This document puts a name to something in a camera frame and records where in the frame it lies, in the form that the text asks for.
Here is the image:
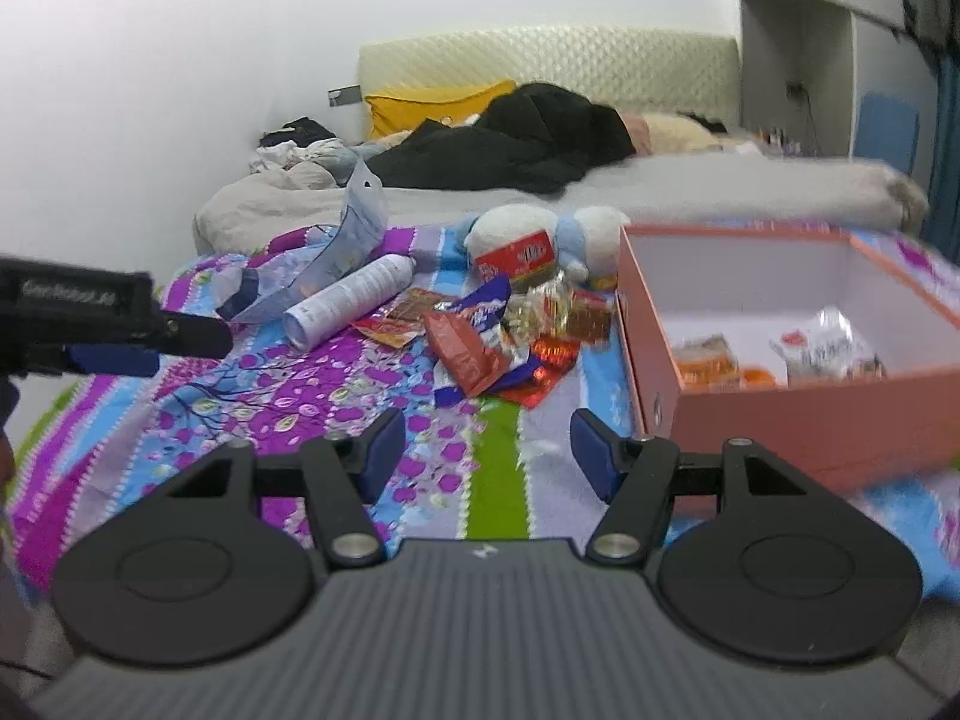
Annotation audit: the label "yellow pillow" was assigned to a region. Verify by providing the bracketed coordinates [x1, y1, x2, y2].
[364, 79, 518, 142]

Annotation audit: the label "light blue jeans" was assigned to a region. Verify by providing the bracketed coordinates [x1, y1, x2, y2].
[292, 139, 362, 185]

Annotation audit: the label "beige fluffy pillow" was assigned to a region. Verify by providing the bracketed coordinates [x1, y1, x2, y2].
[622, 111, 725, 155]

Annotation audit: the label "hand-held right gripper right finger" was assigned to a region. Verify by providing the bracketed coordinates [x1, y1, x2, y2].
[570, 407, 815, 565]

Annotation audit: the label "brown rectangular snack packet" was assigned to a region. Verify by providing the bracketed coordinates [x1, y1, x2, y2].
[566, 289, 612, 346]

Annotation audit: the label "grey duvet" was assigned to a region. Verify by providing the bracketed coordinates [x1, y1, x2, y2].
[193, 154, 931, 256]

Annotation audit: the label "white grey wardrobe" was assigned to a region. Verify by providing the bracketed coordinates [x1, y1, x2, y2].
[736, 0, 938, 166]

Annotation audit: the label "clear packet of dark snacks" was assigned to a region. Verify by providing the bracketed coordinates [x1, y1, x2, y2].
[772, 307, 886, 383]

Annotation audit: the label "blue white plastic pouch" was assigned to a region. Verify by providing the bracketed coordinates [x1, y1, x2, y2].
[216, 157, 391, 323]

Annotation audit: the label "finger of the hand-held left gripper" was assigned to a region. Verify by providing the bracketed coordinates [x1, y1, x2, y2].
[160, 313, 236, 359]
[63, 345, 161, 380]

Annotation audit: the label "red label snack packet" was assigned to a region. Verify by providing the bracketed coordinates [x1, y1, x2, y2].
[472, 229, 560, 290]

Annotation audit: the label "clear red-yellow candy packet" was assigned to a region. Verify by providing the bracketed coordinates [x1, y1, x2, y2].
[506, 281, 571, 342]

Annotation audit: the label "purple floral printed bedsheet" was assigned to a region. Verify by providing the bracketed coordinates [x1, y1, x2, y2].
[0, 221, 960, 601]

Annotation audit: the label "purple snack packet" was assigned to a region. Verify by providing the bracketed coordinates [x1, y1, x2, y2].
[442, 277, 515, 335]

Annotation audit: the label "cream quilted headboard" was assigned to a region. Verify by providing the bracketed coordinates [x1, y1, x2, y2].
[356, 26, 742, 155]

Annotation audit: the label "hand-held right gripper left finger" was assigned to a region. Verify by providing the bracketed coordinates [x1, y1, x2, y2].
[163, 409, 406, 567]

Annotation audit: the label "pink cardboard box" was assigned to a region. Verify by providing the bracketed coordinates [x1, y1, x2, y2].
[616, 223, 960, 492]

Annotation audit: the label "green brown snack packet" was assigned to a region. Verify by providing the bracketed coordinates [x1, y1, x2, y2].
[671, 334, 743, 391]

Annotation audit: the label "pile of clothes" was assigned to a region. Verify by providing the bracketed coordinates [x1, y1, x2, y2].
[251, 116, 346, 173]

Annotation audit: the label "white spray can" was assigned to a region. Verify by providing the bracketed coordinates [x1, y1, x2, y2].
[283, 253, 417, 352]

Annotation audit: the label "small brown snack packet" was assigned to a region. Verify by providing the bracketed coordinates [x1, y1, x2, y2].
[390, 289, 443, 325]

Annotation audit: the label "red-brown snack packet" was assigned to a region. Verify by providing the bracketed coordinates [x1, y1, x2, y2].
[424, 307, 511, 398]

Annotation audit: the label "small red snack packet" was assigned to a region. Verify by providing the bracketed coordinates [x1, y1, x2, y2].
[351, 315, 425, 350]

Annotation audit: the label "blue curtain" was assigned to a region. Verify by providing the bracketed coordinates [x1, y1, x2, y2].
[926, 52, 960, 241]

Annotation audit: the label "black clothing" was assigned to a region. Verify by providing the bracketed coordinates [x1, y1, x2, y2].
[366, 81, 637, 196]

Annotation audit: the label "blue rounded panel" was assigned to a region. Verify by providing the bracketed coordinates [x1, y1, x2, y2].
[855, 92, 920, 170]

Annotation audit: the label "white and blue plush toy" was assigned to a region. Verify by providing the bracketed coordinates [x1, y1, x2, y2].
[450, 204, 631, 290]

